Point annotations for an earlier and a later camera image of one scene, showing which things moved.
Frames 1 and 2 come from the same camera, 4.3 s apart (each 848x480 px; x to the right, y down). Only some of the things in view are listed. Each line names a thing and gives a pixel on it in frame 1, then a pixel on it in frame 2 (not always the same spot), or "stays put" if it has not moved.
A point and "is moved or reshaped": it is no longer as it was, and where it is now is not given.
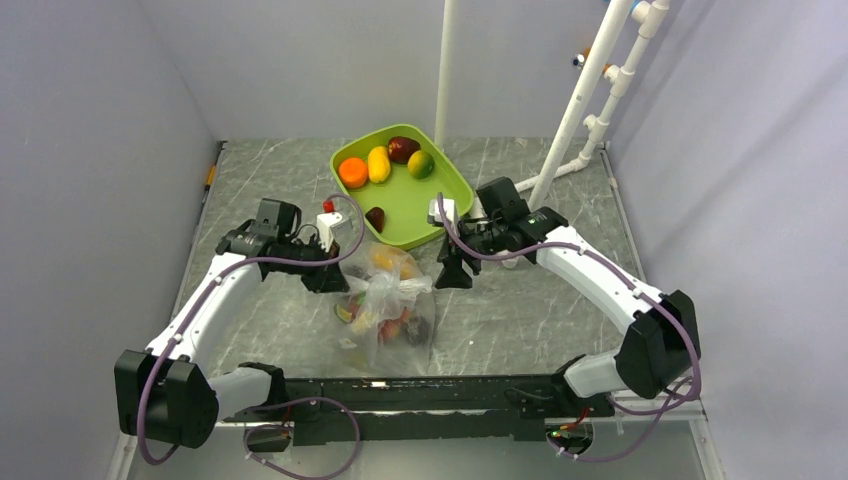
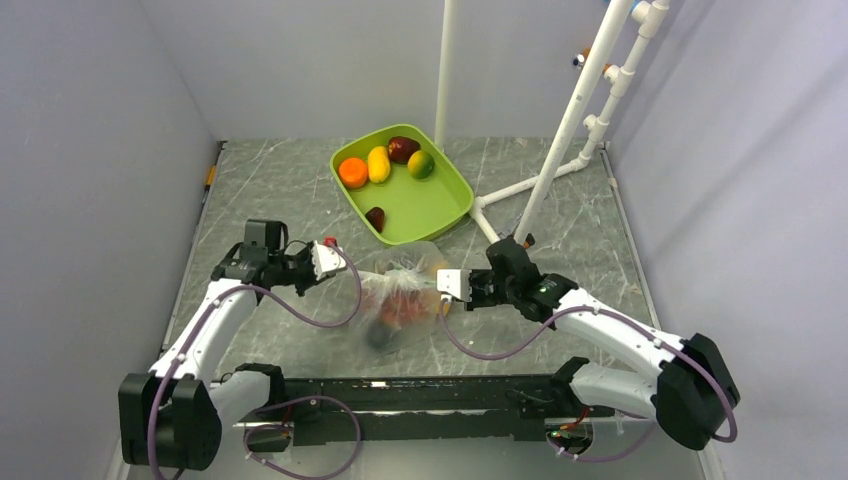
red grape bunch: (391, 328) -> (405, 307)
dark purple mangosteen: (418, 330) -> (380, 335)
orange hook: (580, 59) stays put
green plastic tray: (403, 199) stays put
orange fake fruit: (353, 172) stays put
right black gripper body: (484, 240) -> (487, 289)
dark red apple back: (401, 147) stays put
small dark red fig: (375, 216) stays put
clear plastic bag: (385, 319) is moved or reshaped
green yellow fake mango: (420, 164) stays put
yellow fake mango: (378, 164) stays put
